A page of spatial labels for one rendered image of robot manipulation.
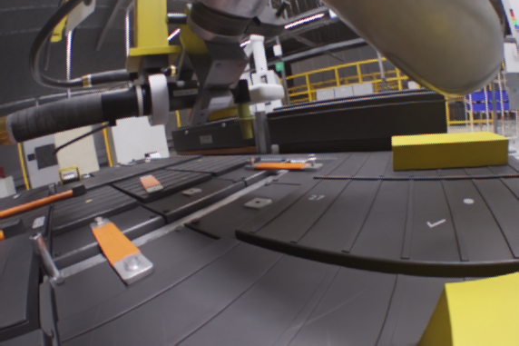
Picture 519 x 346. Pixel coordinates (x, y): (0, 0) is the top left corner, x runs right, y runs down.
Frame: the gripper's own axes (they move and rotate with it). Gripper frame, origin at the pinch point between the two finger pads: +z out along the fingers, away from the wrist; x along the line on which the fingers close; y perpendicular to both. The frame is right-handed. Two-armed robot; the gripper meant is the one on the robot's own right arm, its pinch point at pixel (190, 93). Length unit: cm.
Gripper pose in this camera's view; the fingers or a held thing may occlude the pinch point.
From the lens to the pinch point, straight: 37.8
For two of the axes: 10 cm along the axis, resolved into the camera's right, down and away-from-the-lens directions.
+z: -4.3, 4.7, 7.7
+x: 4.2, 8.6, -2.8
